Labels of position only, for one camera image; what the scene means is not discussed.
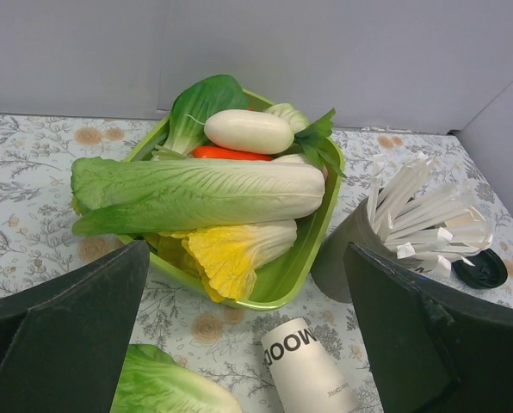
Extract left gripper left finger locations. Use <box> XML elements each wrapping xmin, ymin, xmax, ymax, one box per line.
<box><xmin>0</xmin><ymin>241</ymin><xmax>150</xmax><ymax>412</ymax></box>

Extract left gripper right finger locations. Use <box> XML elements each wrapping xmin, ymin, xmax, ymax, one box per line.
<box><xmin>343</xmin><ymin>243</ymin><xmax>513</xmax><ymax>412</ymax></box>

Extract black coffee lid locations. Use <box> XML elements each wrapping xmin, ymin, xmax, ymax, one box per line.
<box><xmin>452</xmin><ymin>249</ymin><xmax>508</xmax><ymax>289</ymax></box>

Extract white paper coffee cup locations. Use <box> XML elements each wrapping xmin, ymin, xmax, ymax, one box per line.
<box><xmin>262</xmin><ymin>318</ymin><xmax>360</xmax><ymax>413</ymax></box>

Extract white wrapped straws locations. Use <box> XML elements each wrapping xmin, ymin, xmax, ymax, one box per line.
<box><xmin>368</xmin><ymin>153</ymin><xmax>478</xmax><ymax>268</ymax></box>

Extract floral table mat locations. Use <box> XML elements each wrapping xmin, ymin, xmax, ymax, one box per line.
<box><xmin>0</xmin><ymin>114</ymin><xmax>513</xmax><ymax>412</ymax></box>

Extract grey straw holder cup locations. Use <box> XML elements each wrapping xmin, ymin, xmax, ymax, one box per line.
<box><xmin>310</xmin><ymin>198</ymin><xmax>391</xmax><ymax>304</ymax></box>

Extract long green napa cabbage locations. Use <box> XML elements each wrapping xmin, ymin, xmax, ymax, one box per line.
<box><xmin>71</xmin><ymin>157</ymin><xmax>325</xmax><ymax>236</ymax></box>

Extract green plastic basket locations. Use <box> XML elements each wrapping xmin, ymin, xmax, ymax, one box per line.
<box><xmin>123</xmin><ymin>89</ymin><xmax>344</xmax><ymax>311</ymax></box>

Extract yellow napa cabbage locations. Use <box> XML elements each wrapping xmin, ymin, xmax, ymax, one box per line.
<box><xmin>148</xmin><ymin>219</ymin><xmax>297</xmax><ymax>302</ymax></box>

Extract small bok choy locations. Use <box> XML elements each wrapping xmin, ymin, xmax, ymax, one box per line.
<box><xmin>264</xmin><ymin>103</ymin><xmax>346</xmax><ymax>178</ymax></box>

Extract orange carrot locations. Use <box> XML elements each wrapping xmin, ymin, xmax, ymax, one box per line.
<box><xmin>190</xmin><ymin>145</ymin><xmax>274</xmax><ymax>161</ymax></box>

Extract green bok choy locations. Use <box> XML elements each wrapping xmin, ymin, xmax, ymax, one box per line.
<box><xmin>151</xmin><ymin>74</ymin><xmax>249</xmax><ymax>161</ymax></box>

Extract white radish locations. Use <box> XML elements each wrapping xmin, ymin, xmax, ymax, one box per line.
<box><xmin>204</xmin><ymin>109</ymin><xmax>294</xmax><ymax>155</ymax></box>

